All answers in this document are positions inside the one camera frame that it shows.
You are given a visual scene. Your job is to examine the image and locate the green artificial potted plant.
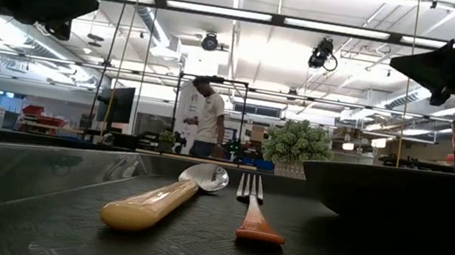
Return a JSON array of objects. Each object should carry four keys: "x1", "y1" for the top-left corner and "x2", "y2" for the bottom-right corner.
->
[{"x1": 257, "y1": 114, "x2": 339, "y2": 184}]

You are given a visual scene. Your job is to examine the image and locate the black plastic tray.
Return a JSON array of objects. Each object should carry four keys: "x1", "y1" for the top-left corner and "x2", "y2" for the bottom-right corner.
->
[{"x1": 0, "y1": 131, "x2": 455, "y2": 255}]

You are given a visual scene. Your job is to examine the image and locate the orange-handled metal fork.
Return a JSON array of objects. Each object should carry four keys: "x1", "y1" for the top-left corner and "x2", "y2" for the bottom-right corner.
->
[{"x1": 229, "y1": 171, "x2": 296, "y2": 247}]

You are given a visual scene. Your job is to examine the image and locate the small green potted plant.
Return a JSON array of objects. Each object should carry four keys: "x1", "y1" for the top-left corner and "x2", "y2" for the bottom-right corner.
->
[{"x1": 156, "y1": 129, "x2": 178, "y2": 155}]

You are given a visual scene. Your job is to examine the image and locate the person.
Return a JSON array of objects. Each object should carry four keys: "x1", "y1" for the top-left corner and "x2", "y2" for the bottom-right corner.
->
[{"x1": 180, "y1": 73, "x2": 234, "y2": 161}]

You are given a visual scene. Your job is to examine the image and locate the red storage bins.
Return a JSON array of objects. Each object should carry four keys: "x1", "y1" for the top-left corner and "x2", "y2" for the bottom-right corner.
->
[{"x1": 19, "y1": 102, "x2": 68, "y2": 129}]

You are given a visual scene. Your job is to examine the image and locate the black computer monitor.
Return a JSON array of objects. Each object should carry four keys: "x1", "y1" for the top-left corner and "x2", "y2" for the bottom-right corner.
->
[{"x1": 94, "y1": 81, "x2": 138, "y2": 128}]

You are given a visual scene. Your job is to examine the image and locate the thin black cable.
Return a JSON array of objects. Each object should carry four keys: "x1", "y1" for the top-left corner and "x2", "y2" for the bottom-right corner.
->
[{"x1": 83, "y1": 0, "x2": 137, "y2": 146}]

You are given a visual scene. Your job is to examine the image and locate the blue storage bin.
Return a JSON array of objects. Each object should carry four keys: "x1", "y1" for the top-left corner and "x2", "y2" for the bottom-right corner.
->
[{"x1": 248, "y1": 157, "x2": 277, "y2": 173}]

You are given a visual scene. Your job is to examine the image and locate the round black camera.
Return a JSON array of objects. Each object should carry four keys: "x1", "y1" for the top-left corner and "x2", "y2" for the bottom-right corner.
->
[{"x1": 199, "y1": 30, "x2": 222, "y2": 55}]

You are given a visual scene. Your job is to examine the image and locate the yellow-handled metal spoon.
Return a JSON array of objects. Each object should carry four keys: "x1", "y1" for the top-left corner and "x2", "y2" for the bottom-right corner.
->
[{"x1": 97, "y1": 148, "x2": 232, "y2": 247}]

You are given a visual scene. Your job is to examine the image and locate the black round plate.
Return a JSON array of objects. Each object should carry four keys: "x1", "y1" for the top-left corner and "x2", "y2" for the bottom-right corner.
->
[{"x1": 294, "y1": 149, "x2": 455, "y2": 237}]

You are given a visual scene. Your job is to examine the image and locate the black camera with cable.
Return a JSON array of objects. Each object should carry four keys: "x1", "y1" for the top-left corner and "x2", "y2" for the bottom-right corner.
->
[{"x1": 306, "y1": 34, "x2": 341, "y2": 74}]

